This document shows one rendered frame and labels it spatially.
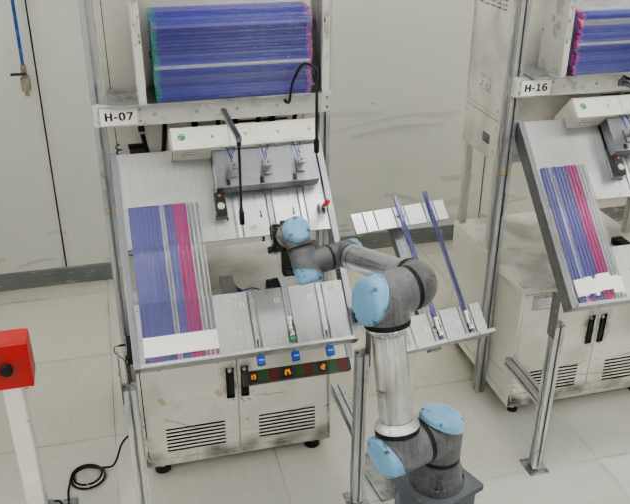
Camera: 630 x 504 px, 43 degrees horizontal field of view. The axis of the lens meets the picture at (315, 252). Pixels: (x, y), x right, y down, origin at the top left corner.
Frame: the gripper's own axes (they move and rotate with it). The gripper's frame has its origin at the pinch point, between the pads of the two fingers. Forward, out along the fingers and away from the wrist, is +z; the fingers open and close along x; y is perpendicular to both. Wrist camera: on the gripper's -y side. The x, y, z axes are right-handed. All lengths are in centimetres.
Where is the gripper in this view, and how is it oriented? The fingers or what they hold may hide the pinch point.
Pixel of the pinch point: (278, 252)
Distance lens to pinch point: 255.5
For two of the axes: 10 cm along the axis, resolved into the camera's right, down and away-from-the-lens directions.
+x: -9.7, 1.1, -2.3
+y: -1.4, -9.8, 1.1
